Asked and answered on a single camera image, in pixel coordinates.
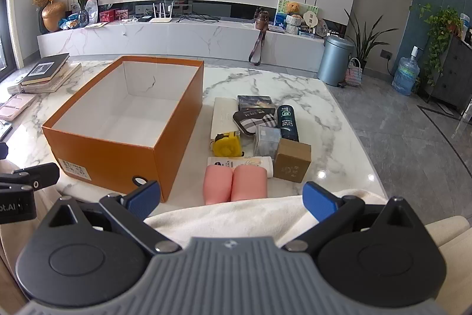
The pink flat case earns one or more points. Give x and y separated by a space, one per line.
14 106

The round white fan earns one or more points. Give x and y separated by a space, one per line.
310 20

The white router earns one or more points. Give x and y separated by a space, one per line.
161 19

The beige sofa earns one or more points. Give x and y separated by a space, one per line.
450 237

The trailing pothos plant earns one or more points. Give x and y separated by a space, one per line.
440 27

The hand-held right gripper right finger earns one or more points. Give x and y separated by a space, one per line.
320 202

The glass sliding door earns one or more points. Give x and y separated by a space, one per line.
5 5

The white cosmetic tube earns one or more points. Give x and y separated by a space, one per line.
239 163

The blue snack packet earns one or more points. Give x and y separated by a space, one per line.
70 21

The wall socket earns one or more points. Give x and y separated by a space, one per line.
385 53

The dark grey cabinet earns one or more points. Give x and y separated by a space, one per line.
453 75

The yellow tape measure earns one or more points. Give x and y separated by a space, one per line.
226 145

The blue-grey pedal bin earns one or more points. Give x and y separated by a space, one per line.
335 60

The orange cardboard box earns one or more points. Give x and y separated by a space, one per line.
110 160

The colourful items on counter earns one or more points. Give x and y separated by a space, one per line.
281 12

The gold round vase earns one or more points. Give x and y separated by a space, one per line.
53 18

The illustrated figure card box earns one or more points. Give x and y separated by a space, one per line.
254 103

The dark blue bottle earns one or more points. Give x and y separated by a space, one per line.
287 123

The plaid tin case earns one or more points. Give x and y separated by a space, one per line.
254 123

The small black device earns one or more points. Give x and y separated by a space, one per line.
145 18

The white towel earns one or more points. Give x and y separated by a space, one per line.
239 222

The woven basket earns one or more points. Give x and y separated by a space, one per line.
354 77

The pink silicone bottle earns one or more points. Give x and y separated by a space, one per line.
218 186
249 184

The pink gift box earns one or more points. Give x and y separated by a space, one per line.
121 14

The small brown cardboard box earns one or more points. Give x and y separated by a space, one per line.
291 162

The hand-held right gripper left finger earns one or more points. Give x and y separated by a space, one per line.
143 195

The dark patterned flat case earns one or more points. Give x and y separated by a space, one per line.
4 130

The long white box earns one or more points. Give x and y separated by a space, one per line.
223 115

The white paper envelope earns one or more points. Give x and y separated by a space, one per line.
96 25

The clear plastic cube box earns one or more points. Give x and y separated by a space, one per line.
267 141

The red gift box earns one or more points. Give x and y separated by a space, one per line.
107 16

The stack of books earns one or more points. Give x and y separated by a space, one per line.
62 79

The white marble tv cabinet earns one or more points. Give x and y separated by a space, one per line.
184 36

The blue water jug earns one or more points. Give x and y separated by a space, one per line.
405 75

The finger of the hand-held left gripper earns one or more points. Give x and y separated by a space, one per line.
40 175
3 151

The tall snake plant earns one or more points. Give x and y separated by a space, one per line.
365 42

